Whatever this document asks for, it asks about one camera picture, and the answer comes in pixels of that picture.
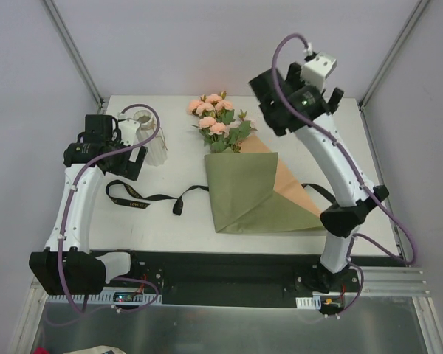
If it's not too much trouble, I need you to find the green and orange wrapping paper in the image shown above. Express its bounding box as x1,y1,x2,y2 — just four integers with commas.
205,135,323,235

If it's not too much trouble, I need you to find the aluminium corner post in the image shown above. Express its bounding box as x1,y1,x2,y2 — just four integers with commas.
358,0,432,112
40,0,105,111

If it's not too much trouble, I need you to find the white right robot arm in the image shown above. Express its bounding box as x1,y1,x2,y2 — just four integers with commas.
249,63,389,294

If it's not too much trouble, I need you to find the black ribbon with gold text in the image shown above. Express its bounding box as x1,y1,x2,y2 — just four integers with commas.
105,179,337,217

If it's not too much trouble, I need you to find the pink artificial flower bunch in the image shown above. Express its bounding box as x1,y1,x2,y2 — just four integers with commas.
187,91,257,153

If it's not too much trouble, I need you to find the left aluminium corner post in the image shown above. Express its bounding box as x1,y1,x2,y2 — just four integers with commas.
40,0,105,111

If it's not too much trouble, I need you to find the right white cable duct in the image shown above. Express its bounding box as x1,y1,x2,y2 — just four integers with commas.
296,293,346,310

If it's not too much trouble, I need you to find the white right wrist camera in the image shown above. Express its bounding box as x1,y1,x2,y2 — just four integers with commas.
301,52,337,92

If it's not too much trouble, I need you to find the right aluminium corner post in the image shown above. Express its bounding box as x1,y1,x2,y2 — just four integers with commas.
358,0,432,112

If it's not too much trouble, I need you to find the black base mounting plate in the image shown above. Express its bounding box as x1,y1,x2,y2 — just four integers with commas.
97,251,361,306

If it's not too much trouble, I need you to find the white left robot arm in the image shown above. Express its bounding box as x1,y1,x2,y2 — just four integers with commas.
29,114,148,296

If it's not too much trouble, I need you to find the white cable duct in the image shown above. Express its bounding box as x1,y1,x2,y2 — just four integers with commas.
48,290,162,306
296,293,346,310

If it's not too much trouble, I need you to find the left white cable duct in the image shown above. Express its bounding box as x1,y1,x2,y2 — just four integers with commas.
48,290,162,306

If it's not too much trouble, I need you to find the beige cloth at bottom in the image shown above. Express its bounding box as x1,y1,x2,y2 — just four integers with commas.
65,345,126,354

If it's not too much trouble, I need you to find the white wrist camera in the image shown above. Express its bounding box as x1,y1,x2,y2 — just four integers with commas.
301,52,337,92
118,119,140,146

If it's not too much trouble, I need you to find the aluminium frame rail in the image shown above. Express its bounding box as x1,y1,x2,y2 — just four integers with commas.
31,257,431,296

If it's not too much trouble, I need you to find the red object at bottom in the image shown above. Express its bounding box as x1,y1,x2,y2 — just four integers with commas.
31,345,52,354

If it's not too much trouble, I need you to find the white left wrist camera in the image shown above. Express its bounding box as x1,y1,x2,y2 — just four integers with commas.
118,119,140,146

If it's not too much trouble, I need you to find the white ribbed ceramic vase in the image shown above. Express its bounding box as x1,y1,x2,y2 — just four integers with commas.
133,110,168,167

